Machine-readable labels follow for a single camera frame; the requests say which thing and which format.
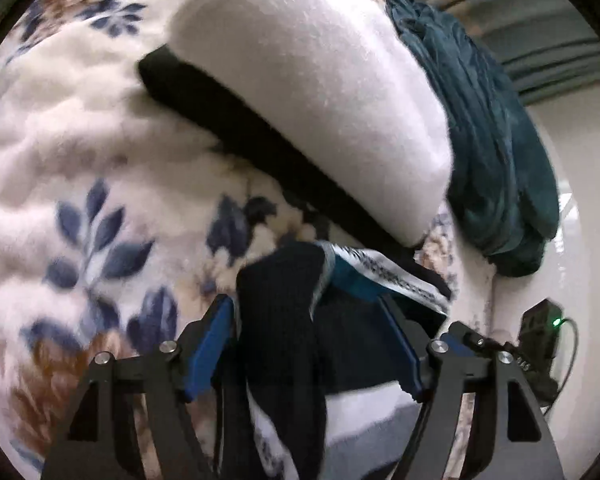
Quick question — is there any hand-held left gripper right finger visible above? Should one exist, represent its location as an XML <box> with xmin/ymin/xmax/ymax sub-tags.
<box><xmin>378</xmin><ymin>296</ymin><xmax>567</xmax><ymax>480</ymax></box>

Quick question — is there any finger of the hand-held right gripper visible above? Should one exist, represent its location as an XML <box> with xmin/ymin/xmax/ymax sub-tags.
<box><xmin>439</xmin><ymin>321</ymin><xmax>520</xmax><ymax>361</ymax></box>

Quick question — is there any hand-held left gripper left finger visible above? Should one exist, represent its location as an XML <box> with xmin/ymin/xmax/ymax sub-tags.
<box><xmin>40</xmin><ymin>294</ymin><xmax>239</xmax><ymax>480</ymax></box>

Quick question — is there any black patterned knit garment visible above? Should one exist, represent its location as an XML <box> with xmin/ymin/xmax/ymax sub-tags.
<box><xmin>234</xmin><ymin>240</ymin><xmax>454</xmax><ymax>480</ymax></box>

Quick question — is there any teal crumpled garment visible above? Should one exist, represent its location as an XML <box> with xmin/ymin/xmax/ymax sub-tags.
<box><xmin>385</xmin><ymin>0</ymin><xmax>561</xmax><ymax>278</ymax></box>

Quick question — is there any floral fleece blanket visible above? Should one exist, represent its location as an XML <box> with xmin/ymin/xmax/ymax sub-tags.
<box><xmin>0</xmin><ymin>0</ymin><xmax>496</xmax><ymax>480</ymax></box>

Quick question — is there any black folded cloth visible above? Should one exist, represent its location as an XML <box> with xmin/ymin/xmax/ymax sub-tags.
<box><xmin>137</xmin><ymin>45</ymin><xmax>454</xmax><ymax>302</ymax></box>

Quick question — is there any white fleece folded cloth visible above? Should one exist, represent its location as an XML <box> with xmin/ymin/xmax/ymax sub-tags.
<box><xmin>166</xmin><ymin>0</ymin><xmax>455</xmax><ymax>248</ymax></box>

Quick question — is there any grey ribbed fabric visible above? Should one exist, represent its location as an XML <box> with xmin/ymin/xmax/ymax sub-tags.
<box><xmin>414</xmin><ymin>0</ymin><xmax>600</xmax><ymax>107</ymax></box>

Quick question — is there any black cable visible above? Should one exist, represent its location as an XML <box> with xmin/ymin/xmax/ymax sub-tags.
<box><xmin>542</xmin><ymin>317</ymin><xmax>580</xmax><ymax>413</ymax></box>

